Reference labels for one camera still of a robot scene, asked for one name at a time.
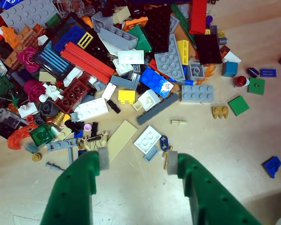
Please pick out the blue grille tile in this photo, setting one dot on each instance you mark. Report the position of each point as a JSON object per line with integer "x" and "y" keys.
{"x": 268, "y": 72}

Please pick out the teal blue cube brick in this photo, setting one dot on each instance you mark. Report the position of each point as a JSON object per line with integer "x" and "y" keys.
{"x": 230, "y": 69}

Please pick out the white slope piece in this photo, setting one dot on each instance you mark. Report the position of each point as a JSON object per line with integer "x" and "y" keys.
{"x": 231, "y": 58}

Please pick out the gold toothed plate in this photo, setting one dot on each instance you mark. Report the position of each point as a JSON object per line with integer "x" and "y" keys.
{"x": 219, "y": 111}

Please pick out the blue studded plate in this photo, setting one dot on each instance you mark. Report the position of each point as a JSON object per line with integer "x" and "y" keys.
{"x": 69, "y": 37}

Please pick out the black tile with blue stripes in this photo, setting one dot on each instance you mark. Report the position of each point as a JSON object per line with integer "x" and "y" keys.
{"x": 52, "y": 62}

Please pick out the small tan square piece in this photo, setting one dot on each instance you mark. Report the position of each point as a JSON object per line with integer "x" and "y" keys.
{"x": 138, "y": 105}

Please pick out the white tap piece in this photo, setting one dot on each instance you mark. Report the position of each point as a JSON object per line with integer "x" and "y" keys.
{"x": 51, "y": 92}

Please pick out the tan small brick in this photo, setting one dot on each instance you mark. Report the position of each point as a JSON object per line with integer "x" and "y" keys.
{"x": 121, "y": 14}

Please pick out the dark blue round piece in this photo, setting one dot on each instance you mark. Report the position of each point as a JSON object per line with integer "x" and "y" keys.
{"x": 253, "y": 72}

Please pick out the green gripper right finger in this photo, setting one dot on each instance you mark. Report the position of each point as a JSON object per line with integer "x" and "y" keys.
{"x": 208, "y": 201}

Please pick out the short black bar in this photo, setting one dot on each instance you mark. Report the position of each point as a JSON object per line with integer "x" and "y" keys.
{"x": 113, "y": 107}

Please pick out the orange plate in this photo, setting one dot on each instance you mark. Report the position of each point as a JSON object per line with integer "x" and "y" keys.
{"x": 135, "y": 23}

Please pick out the dark green plant piece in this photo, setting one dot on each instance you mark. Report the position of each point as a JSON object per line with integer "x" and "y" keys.
{"x": 4, "y": 86}

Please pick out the dark red brick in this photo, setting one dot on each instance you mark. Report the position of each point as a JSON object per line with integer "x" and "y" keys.
{"x": 71, "y": 95}

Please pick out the yellow grille tile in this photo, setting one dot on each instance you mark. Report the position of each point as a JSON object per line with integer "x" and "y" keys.
{"x": 85, "y": 40}

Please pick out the gold round stud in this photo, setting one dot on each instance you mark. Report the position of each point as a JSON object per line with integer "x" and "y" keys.
{"x": 37, "y": 157}

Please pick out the long red beam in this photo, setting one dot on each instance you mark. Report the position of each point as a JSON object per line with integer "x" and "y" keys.
{"x": 86, "y": 61}

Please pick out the small grey-blue framed tile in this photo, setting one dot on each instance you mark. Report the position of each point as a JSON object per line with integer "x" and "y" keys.
{"x": 151, "y": 154}

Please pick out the small gold cane piece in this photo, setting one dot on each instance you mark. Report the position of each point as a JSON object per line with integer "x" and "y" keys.
{"x": 165, "y": 159}

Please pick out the white square plate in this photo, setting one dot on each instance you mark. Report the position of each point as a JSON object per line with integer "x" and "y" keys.
{"x": 147, "y": 140}

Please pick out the white smooth tile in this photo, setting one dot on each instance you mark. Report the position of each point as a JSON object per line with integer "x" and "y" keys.
{"x": 108, "y": 91}

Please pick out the green slope brick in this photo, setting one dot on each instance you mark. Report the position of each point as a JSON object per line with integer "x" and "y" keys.
{"x": 140, "y": 37}

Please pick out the pink round stud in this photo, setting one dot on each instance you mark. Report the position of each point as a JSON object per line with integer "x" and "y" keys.
{"x": 87, "y": 127}

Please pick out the small grey round-ended piece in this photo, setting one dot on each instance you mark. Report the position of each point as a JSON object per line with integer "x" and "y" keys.
{"x": 223, "y": 38}

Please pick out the gold barrel piece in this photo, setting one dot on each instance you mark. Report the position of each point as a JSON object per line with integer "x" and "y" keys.
{"x": 59, "y": 118}

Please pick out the large grey studded plate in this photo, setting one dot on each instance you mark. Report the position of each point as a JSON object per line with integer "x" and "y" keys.
{"x": 29, "y": 14}

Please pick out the long dark grey plate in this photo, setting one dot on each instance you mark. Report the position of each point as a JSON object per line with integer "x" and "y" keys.
{"x": 158, "y": 109}

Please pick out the translucent green brick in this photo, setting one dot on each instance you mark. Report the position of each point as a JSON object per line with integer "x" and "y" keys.
{"x": 42, "y": 135}

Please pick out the yellow narrow brick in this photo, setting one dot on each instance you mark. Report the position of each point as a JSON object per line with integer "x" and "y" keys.
{"x": 183, "y": 51}

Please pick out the yellow square brick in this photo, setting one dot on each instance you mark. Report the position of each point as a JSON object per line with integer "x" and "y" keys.
{"x": 126, "y": 96}

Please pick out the small tan pin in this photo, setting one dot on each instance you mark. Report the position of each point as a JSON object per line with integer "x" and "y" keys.
{"x": 178, "y": 122}

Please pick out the small blue angled plate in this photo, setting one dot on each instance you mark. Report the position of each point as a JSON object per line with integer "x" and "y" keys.
{"x": 271, "y": 165}

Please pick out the grey brick with round hole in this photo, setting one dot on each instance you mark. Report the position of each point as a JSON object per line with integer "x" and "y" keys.
{"x": 196, "y": 70}

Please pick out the translucent orange flame piece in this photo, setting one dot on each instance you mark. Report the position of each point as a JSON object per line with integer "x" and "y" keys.
{"x": 210, "y": 70}

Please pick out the grey angled bracket piece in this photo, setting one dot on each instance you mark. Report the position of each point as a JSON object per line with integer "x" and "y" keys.
{"x": 124, "y": 82}

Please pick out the grey two-by-four brick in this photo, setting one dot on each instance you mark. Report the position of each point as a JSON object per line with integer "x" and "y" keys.
{"x": 197, "y": 94}

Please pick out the green plate with one stud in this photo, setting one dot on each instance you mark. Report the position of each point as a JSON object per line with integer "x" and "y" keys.
{"x": 256, "y": 86}

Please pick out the long red brick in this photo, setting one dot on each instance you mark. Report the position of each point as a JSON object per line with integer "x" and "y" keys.
{"x": 197, "y": 16}

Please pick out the white hollow square brick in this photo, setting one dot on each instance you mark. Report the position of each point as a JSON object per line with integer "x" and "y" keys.
{"x": 149, "y": 99}

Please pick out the long tan flat tile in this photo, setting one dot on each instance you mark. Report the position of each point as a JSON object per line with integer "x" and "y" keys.
{"x": 121, "y": 140}

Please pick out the large black studded plate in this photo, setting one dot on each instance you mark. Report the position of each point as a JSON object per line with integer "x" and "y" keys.
{"x": 158, "y": 28}

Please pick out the small purple piece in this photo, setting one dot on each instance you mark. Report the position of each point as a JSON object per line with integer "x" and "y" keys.
{"x": 209, "y": 21}

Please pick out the blue brick with white print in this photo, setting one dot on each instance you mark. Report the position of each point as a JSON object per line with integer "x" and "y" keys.
{"x": 154, "y": 80}

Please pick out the dark grey round piece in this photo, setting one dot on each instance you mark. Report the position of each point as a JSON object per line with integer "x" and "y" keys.
{"x": 46, "y": 108}

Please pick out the tan minifigure torso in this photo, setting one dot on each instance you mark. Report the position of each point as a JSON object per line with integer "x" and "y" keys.
{"x": 93, "y": 140}

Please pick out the translucent orange curved piece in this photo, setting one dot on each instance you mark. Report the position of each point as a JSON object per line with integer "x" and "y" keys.
{"x": 17, "y": 138}

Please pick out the grey wing plate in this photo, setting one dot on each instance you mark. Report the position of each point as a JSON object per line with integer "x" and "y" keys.
{"x": 169, "y": 59}

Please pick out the magenta rounded piece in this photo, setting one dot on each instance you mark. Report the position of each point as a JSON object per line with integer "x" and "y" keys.
{"x": 34, "y": 90}

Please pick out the black smooth plate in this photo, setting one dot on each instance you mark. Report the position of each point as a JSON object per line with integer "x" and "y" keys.
{"x": 208, "y": 49}

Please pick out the red round piece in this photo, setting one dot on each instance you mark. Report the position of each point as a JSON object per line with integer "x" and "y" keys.
{"x": 241, "y": 80}

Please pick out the green smooth square tile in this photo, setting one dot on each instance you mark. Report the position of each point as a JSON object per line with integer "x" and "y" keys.
{"x": 238, "y": 105}

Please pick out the white two-by-four plate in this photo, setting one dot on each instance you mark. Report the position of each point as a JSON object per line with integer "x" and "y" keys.
{"x": 91, "y": 109}

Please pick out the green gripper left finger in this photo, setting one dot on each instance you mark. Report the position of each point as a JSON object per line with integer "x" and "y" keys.
{"x": 72, "y": 192}

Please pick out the grey-blue plate with holes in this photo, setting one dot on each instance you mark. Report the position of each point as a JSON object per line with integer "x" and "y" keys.
{"x": 61, "y": 144}

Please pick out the tan slope piece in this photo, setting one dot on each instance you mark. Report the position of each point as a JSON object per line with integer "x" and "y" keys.
{"x": 46, "y": 77}

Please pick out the magenta flower piece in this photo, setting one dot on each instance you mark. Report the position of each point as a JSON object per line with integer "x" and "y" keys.
{"x": 28, "y": 58}

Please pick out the small blue oval piece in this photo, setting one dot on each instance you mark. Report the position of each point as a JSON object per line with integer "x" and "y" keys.
{"x": 164, "y": 142}

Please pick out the white brick with stud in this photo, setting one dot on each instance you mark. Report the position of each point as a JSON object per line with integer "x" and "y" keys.
{"x": 28, "y": 110}

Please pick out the small grey syringe tool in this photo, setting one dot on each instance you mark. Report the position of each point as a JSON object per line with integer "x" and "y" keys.
{"x": 53, "y": 166}

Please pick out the white two-stud plate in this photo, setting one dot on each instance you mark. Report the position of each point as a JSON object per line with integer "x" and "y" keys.
{"x": 130, "y": 57}

